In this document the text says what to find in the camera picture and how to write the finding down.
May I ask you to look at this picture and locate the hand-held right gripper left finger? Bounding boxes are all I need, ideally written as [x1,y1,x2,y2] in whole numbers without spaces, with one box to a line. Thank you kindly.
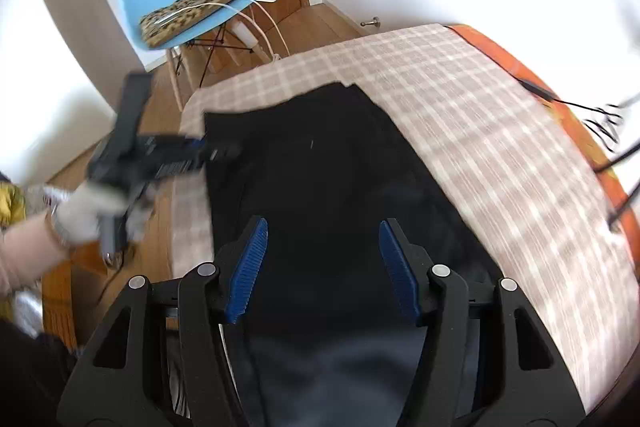
[59,216,268,427]

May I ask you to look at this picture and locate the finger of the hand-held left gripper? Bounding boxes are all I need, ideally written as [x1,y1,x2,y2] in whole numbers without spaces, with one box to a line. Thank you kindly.
[155,144,244,182]
[141,133,208,152]

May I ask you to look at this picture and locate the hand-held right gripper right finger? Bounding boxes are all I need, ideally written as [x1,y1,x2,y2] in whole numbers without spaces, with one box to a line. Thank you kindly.
[378,218,588,427]

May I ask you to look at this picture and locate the black pants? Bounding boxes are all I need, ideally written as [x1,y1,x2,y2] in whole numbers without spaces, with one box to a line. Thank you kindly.
[202,82,501,427]

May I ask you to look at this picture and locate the person's left forearm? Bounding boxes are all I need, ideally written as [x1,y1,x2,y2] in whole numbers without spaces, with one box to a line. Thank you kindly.
[0,211,72,295]

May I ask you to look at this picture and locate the person's left hand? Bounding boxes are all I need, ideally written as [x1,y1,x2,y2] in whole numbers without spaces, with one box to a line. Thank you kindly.
[51,183,132,247]

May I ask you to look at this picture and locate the yellow cloth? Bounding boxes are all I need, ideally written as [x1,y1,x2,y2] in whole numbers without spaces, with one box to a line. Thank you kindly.
[0,179,27,234]

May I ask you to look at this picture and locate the leopard print cushion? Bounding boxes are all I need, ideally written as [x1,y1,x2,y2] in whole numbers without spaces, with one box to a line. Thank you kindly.
[139,0,265,48]

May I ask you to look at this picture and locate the beige plaid blanket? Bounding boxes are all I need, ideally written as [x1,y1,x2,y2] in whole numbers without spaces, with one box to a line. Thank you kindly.
[170,24,640,414]

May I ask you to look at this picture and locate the black tripod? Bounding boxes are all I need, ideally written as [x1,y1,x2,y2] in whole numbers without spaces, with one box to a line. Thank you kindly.
[592,142,640,229]

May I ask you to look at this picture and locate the orange floral bed sheet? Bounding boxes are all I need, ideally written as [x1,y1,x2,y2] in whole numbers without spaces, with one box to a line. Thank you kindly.
[445,24,640,220]

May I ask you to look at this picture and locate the white cable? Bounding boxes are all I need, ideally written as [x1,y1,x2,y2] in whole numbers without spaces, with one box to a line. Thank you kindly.
[152,0,290,60]

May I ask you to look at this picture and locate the black cable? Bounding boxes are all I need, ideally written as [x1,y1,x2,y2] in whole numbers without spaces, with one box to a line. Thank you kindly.
[516,77,626,152]

